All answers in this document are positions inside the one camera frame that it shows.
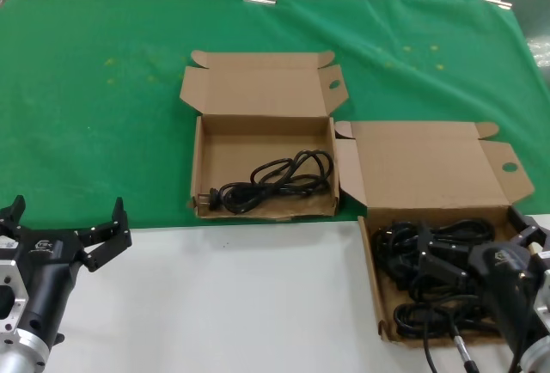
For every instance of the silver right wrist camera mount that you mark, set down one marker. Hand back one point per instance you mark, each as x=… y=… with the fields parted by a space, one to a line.
x=543 y=300

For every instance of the open brown cardboard box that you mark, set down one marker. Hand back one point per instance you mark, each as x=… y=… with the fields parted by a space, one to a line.
x=266 y=89
x=429 y=166

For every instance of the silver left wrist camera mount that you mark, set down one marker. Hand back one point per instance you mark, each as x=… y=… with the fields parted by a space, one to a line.
x=10 y=274

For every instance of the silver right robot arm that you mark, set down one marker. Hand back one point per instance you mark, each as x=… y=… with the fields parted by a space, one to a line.
x=539 y=358

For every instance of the green table cloth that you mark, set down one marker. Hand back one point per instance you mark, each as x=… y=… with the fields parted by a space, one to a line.
x=86 y=132

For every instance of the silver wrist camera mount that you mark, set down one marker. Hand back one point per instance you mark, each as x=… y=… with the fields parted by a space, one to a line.
x=10 y=274
x=543 y=300

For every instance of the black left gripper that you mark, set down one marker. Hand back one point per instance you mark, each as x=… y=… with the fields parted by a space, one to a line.
x=47 y=265

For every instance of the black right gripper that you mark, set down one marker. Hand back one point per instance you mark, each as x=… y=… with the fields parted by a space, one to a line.
x=502 y=278

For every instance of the clear plastic bag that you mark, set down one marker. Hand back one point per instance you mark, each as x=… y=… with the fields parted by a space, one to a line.
x=541 y=46

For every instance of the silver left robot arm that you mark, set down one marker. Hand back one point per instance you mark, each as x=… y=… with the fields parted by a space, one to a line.
x=21 y=356

